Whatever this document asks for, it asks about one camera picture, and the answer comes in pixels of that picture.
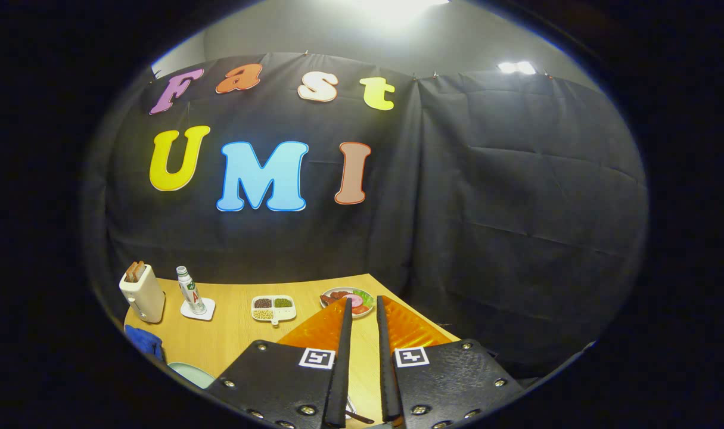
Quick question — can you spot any blue towel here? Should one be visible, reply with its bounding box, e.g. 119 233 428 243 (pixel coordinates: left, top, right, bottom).
124 324 164 362

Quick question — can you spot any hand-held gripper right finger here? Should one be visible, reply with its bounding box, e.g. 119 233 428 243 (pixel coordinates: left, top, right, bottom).
375 294 526 429

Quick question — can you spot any round plate of food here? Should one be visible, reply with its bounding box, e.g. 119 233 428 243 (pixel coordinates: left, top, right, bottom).
319 287 375 319

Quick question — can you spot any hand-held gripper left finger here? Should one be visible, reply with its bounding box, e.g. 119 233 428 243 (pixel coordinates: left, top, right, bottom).
206 297 354 429

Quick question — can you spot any large ceiling light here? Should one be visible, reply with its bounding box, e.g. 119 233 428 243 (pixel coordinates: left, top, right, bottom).
350 0 452 13

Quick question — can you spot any white square coaster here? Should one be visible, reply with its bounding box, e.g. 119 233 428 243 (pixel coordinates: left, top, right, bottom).
180 297 216 322

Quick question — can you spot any pale green plate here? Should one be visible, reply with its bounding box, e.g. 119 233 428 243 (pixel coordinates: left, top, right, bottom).
167 362 217 390

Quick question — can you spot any white drink bottle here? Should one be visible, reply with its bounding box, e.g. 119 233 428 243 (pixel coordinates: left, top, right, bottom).
176 266 207 315

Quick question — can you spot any white divided snack dish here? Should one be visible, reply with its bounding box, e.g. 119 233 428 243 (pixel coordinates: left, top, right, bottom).
251 294 297 327

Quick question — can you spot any white toaster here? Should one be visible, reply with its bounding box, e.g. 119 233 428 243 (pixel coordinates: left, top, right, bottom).
119 264 166 324

